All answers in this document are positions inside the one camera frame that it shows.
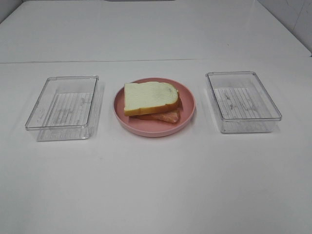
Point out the clear left plastic tray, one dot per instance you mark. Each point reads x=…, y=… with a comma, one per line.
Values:
x=66, y=109

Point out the clear right plastic tray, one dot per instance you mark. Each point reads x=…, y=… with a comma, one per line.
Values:
x=241, y=103

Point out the pink bacon strip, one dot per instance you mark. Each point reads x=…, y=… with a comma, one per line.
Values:
x=172, y=117

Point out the clear plastic tray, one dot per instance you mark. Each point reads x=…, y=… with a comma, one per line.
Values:
x=241, y=103
x=66, y=109

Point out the bread slice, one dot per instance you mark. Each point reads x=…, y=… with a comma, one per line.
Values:
x=142, y=117
x=149, y=98

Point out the pink round plate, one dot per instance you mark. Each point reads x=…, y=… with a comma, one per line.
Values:
x=156, y=128

